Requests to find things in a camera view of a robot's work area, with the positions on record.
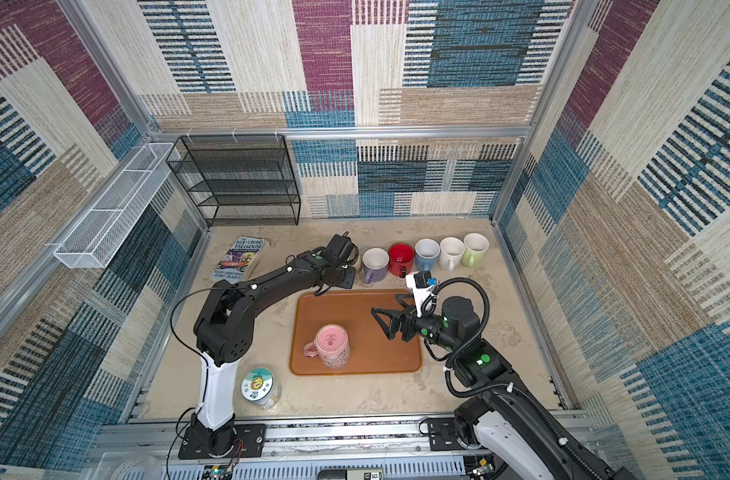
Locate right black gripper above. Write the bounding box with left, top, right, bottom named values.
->
left=371, top=293, right=460, bottom=354

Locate purple mug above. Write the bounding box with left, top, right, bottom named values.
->
left=362, top=248, right=390, bottom=284

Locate brown plastic tray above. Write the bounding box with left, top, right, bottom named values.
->
left=289, top=289, right=422, bottom=376

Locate red mug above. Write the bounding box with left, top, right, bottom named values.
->
left=387, top=242, right=415, bottom=278

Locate pink ghost mug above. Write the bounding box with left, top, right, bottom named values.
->
left=303, top=324, right=351, bottom=369

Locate blue dotted mug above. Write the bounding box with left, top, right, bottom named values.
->
left=414, top=238, right=441, bottom=271

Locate white mug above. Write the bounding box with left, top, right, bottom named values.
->
left=438, top=237, right=465, bottom=271

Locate light green mug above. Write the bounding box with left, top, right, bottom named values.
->
left=462, top=233, right=490, bottom=268

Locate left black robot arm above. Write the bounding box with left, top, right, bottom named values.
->
left=181, top=233, right=359, bottom=458

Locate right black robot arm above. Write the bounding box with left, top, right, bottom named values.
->
left=371, top=300, right=635, bottom=479

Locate paperback book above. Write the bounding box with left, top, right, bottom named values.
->
left=210, top=236, right=269, bottom=284

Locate clear jar green lid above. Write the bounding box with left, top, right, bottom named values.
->
left=240, top=367, right=282, bottom=410

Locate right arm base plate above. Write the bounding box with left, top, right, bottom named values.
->
left=419, top=417, right=480, bottom=451

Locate black wire shelf rack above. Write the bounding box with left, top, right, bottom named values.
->
left=166, top=134, right=302, bottom=227

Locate black corrugated cable conduit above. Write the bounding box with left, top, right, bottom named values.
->
left=421, top=277, right=606, bottom=480

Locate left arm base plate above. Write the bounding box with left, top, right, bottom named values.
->
left=177, top=422, right=266, bottom=460

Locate white wire mesh basket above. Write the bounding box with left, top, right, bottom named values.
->
left=53, top=143, right=173, bottom=269

